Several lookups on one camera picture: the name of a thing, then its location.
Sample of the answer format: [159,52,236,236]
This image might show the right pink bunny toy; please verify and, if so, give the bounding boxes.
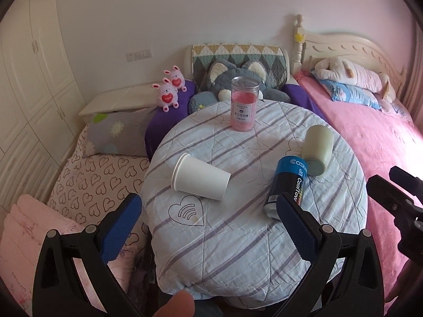
[163,65,187,92]

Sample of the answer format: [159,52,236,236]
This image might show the blue cartoon pillow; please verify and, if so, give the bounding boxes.
[310,70,381,110]

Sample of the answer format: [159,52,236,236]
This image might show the person's left hand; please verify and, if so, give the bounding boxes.
[153,291,195,317]

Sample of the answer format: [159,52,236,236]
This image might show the cream wooden headboard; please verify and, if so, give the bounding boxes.
[290,14,407,93]

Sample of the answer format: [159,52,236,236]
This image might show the left pink bunny toy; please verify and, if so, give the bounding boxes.
[151,78,179,112]

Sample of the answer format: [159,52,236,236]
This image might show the white dog plush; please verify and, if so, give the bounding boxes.
[314,57,397,103]

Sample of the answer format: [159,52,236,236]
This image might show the pink fleece blanket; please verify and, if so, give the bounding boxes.
[294,72,422,293]

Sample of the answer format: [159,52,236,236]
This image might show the white paper cup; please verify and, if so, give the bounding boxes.
[171,153,231,201]

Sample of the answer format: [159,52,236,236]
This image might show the heart pattern bedsheet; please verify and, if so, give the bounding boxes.
[46,124,153,265]

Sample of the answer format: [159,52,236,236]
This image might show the grey flower pillow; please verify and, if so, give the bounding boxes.
[84,107,157,157]

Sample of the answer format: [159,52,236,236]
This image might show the striped light blue tablecloth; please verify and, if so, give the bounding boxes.
[140,98,369,308]

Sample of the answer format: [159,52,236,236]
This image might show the cream wardrobe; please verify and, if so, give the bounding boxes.
[1,0,85,211]

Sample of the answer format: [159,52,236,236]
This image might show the clear jar pink contents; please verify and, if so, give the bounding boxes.
[230,77,260,132]

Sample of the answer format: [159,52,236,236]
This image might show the grey cat plush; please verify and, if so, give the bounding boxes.
[188,59,291,114]

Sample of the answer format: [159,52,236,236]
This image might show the blue black CoolTowel can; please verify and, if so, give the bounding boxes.
[263,155,307,221]

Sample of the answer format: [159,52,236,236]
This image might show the pink bunny toy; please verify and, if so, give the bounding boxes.
[163,65,187,92]
[151,78,179,112]

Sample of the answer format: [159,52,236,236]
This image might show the purple blanket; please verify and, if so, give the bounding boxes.
[144,77,327,160]

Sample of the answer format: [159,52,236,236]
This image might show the white wall socket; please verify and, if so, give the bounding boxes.
[126,49,152,62]

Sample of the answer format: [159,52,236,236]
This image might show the cream long pillow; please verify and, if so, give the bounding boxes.
[79,85,156,117]

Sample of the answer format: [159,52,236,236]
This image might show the green diamond quilted cushion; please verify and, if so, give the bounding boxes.
[191,44,290,90]

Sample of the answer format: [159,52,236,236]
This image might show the pale green ceramic cup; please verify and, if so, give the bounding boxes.
[301,124,334,176]

